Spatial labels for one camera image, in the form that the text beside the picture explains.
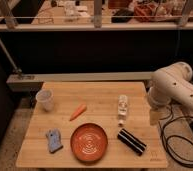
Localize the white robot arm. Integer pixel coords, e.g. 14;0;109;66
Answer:
147;62;193;125

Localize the black floor cable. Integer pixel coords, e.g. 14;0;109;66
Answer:
158;104;193;169

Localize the clear plastic cup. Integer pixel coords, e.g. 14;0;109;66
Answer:
35;89;54;111

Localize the orange ribbed plate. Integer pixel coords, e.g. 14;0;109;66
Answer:
70;123;108;163

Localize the orange carrot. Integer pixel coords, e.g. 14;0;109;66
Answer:
70;104;87;121

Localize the blue sponge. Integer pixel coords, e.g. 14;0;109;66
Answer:
46;129;63;153

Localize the small clear plastic bottle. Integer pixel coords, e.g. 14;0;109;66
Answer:
118;95;128;126

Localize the grey low shelf ledge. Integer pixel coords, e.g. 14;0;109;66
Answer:
6;72;152;92

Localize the metal support pole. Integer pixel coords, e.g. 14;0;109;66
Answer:
0;38;22;77

